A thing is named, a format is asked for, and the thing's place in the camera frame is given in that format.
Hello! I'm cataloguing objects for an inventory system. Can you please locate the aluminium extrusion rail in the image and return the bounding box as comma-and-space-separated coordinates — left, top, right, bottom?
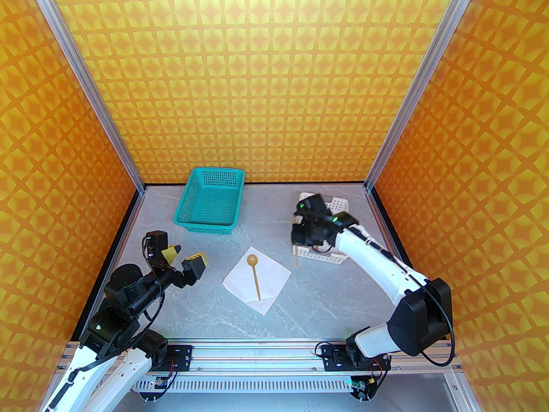
62, 338, 456, 374

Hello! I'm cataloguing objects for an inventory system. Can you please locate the white slotted cable duct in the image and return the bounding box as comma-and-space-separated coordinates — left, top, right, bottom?
133, 376, 359, 398

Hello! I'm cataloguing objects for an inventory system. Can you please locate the wooden spoon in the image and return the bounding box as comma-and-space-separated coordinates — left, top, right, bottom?
247, 254, 262, 301

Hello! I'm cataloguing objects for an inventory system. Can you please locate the teal plastic basket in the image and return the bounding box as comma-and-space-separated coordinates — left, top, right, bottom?
172, 167, 246, 236

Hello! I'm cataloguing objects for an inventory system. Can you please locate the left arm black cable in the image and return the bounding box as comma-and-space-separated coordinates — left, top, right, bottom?
143, 236, 166, 321

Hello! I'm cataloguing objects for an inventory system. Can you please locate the white plastic basket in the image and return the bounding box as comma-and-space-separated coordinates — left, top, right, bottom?
297, 192, 350, 266

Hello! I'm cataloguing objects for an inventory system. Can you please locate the white paper napkin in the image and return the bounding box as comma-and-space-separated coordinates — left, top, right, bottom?
222, 246, 292, 315

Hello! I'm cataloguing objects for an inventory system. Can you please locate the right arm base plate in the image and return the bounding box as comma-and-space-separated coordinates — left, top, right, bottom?
320, 344, 393, 372

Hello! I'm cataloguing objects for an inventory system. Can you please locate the aluminium frame post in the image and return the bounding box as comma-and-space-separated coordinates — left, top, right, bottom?
24, 0, 145, 192
364, 0, 483, 193

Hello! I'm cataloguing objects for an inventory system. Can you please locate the black table edge strip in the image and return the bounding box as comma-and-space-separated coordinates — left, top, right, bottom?
369, 185, 449, 341
71, 187, 146, 341

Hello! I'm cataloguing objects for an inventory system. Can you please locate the small circuit board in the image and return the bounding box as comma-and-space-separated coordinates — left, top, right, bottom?
350, 378, 380, 402
137, 376, 170, 402

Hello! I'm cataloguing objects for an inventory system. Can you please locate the grey metal front tray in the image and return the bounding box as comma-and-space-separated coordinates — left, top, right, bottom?
43, 361, 472, 412

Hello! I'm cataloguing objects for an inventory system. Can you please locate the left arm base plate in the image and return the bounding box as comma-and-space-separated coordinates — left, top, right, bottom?
146, 344, 193, 372

